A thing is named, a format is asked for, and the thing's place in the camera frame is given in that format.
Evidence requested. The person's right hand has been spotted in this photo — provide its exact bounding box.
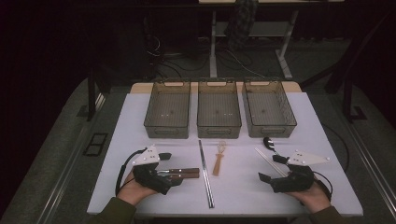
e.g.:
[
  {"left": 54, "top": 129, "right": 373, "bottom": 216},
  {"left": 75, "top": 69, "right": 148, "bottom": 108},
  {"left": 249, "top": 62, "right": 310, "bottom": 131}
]
[{"left": 284, "top": 181, "right": 332, "bottom": 215}]

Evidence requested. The translucent brown plastic bin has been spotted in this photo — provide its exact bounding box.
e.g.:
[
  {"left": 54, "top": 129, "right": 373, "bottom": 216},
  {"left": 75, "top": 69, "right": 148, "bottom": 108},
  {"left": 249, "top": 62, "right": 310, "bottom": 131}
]
[
  {"left": 196, "top": 78, "right": 243, "bottom": 140},
  {"left": 143, "top": 78, "right": 191, "bottom": 140},
  {"left": 242, "top": 78, "right": 298, "bottom": 139}
]

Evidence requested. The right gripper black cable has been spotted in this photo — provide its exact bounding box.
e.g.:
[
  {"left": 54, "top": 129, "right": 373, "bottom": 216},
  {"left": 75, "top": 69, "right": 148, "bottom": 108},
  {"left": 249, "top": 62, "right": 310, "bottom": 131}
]
[{"left": 312, "top": 171, "right": 333, "bottom": 202}]

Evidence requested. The metal floor rail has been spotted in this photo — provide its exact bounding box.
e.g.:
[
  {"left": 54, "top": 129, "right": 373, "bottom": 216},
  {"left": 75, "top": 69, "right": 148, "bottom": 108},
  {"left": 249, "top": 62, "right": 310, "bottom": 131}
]
[
  {"left": 35, "top": 92, "right": 106, "bottom": 224},
  {"left": 337, "top": 118, "right": 396, "bottom": 213}
]

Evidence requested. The white legged desk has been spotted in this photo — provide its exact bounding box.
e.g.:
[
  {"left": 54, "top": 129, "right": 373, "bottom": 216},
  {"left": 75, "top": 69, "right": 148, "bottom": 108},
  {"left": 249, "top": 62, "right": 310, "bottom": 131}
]
[{"left": 198, "top": 0, "right": 346, "bottom": 80}]

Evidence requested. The person's left hand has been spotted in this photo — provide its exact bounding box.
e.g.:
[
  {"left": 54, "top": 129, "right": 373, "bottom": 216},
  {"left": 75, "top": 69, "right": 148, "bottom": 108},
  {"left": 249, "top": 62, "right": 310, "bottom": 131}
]
[{"left": 116, "top": 170, "right": 159, "bottom": 207}]

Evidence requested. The black metal spoon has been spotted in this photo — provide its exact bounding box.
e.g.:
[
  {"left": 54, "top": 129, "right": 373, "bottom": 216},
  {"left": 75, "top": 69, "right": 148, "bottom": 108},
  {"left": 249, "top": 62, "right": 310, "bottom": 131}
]
[{"left": 262, "top": 136, "right": 283, "bottom": 158}]

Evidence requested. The metal chopstick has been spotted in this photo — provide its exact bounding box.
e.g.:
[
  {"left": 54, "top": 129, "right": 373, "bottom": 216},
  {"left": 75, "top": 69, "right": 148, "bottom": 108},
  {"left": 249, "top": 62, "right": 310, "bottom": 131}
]
[
  {"left": 200, "top": 140, "right": 216, "bottom": 209},
  {"left": 198, "top": 139, "right": 214, "bottom": 209}
]

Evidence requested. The thin black floor cable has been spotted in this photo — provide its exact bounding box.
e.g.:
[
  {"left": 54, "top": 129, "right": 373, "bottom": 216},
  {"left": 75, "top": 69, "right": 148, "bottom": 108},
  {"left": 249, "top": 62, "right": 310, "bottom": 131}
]
[{"left": 321, "top": 123, "right": 350, "bottom": 174}]

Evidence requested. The black metal stand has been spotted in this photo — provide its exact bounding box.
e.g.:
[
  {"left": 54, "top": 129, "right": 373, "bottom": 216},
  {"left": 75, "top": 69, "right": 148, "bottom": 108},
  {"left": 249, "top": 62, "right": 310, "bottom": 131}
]
[
  {"left": 300, "top": 8, "right": 396, "bottom": 124},
  {"left": 86, "top": 64, "right": 113, "bottom": 122}
]

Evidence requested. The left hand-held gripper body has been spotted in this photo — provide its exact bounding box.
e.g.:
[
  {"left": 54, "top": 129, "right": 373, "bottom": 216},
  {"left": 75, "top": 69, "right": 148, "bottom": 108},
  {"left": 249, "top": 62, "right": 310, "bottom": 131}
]
[{"left": 132, "top": 145, "right": 180, "bottom": 196}]

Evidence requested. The tangle of floor cables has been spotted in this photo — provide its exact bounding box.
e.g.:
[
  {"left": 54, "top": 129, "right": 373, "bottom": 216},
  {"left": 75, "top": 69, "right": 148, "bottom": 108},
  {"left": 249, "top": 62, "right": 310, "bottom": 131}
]
[{"left": 145, "top": 34, "right": 265, "bottom": 80}]

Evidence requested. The dark patterned hanging cloth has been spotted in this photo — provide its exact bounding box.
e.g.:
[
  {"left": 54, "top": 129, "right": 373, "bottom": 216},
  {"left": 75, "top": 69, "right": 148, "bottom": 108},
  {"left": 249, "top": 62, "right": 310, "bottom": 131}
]
[{"left": 223, "top": 0, "right": 260, "bottom": 51}]

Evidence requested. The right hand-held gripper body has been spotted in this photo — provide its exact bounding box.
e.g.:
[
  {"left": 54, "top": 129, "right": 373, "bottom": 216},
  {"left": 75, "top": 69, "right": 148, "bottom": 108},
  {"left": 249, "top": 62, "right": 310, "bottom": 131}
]
[{"left": 269, "top": 149, "right": 332, "bottom": 194}]

